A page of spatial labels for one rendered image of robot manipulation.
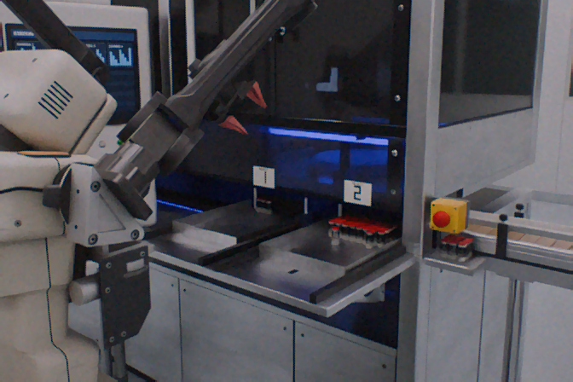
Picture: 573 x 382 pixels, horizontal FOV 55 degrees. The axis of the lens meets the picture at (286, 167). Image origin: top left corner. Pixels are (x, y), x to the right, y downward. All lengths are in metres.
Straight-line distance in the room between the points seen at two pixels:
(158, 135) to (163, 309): 1.45
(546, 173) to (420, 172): 4.73
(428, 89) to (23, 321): 0.99
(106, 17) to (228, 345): 1.18
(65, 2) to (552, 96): 4.96
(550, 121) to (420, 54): 4.70
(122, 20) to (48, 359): 1.19
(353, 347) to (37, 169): 1.09
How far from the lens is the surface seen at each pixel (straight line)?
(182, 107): 0.90
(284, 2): 0.97
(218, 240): 1.52
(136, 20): 1.92
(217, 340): 2.07
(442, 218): 1.37
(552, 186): 6.12
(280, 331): 1.84
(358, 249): 1.48
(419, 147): 1.40
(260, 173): 1.71
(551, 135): 6.05
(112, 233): 0.83
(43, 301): 1.01
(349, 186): 1.52
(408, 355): 1.59
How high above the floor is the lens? 1.36
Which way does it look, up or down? 11 degrees down
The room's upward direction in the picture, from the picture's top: straight up
